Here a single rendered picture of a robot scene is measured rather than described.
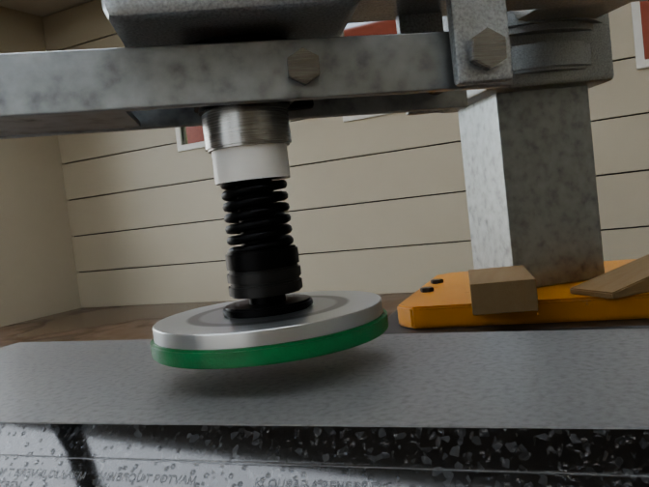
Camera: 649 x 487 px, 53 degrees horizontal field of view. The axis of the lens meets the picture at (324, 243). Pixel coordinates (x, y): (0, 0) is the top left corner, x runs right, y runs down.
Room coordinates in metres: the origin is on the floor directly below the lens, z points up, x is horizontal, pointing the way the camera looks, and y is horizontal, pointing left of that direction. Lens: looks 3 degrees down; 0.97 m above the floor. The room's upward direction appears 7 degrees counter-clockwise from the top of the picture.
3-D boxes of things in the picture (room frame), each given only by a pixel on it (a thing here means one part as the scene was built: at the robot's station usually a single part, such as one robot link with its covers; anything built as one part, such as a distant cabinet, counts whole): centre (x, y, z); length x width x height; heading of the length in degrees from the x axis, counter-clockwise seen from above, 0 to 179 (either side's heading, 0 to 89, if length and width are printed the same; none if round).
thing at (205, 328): (0.61, 0.06, 0.88); 0.21 x 0.21 x 0.01
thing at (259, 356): (0.61, 0.06, 0.88); 0.22 x 0.22 x 0.04
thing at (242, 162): (0.61, 0.06, 1.02); 0.07 x 0.07 x 0.04
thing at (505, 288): (1.10, -0.29, 0.81); 0.20 x 0.10 x 0.05; 168
